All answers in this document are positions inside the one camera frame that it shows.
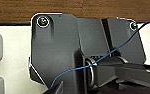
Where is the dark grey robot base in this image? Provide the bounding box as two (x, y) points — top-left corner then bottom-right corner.
(27, 13), (150, 94)

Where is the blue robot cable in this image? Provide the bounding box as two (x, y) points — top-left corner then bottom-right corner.
(52, 21), (150, 88)

